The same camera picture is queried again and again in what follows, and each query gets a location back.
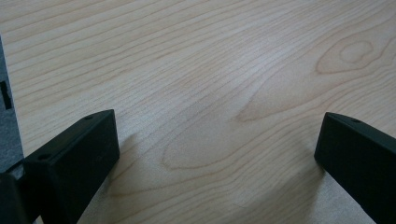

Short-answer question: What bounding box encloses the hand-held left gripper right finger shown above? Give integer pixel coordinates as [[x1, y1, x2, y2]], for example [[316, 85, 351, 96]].
[[313, 111, 396, 224]]

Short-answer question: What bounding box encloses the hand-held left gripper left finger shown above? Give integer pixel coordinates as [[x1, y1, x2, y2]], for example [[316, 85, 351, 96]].
[[21, 108, 120, 224]]

